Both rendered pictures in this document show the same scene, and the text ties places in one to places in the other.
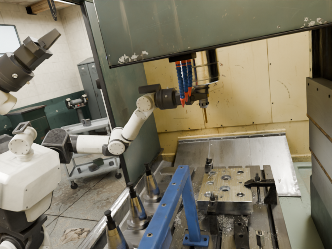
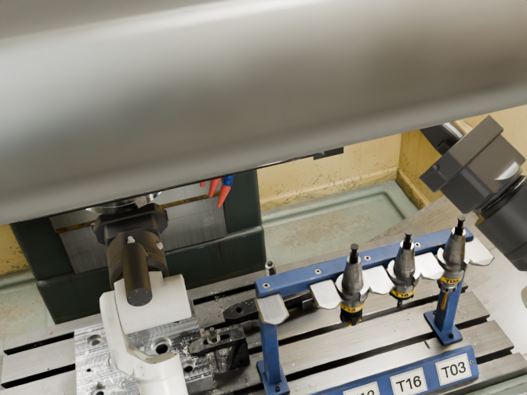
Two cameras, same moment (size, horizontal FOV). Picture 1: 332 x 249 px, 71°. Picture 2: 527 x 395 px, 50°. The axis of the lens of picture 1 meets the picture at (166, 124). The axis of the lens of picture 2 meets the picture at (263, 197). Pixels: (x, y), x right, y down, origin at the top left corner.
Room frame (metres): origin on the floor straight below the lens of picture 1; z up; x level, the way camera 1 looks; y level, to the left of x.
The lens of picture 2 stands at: (1.16, 0.61, 2.07)
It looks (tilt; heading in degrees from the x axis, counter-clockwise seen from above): 40 degrees down; 237
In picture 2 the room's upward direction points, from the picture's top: 5 degrees counter-clockwise
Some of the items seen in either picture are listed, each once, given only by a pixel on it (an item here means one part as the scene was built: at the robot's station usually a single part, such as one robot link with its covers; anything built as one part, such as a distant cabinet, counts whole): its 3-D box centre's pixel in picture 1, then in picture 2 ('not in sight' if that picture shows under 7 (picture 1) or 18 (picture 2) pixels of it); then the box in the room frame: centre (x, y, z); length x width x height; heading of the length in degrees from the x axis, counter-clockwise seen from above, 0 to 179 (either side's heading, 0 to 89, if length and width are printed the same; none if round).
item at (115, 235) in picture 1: (115, 239); (456, 244); (0.42, 0.15, 1.26); 0.04 x 0.04 x 0.07
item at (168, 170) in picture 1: (168, 171); (272, 309); (0.79, 0.02, 1.21); 0.07 x 0.05 x 0.01; 70
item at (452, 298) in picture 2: not in sight; (451, 287); (0.35, 0.12, 1.05); 0.10 x 0.05 x 0.30; 70
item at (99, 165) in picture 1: (94, 149); not in sight; (3.45, 1.17, 0.48); 0.87 x 0.46 x 0.96; 96
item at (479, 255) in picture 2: not in sight; (476, 253); (0.37, 0.17, 1.21); 0.07 x 0.05 x 0.01; 70
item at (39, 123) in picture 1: (35, 137); not in sight; (4.64, 2.64, 0.59); 0.57 x 0.52 x 1.17; 155
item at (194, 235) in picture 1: (190, 209); (269, 339); (0.77, -0.03, 1.05); 0.10 x 0.05 x 0.30; 70
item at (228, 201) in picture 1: (226, 187); (141, 357); (1.00, -0.23, 0.97); 0.29 x 0.23 x 0.05; 160
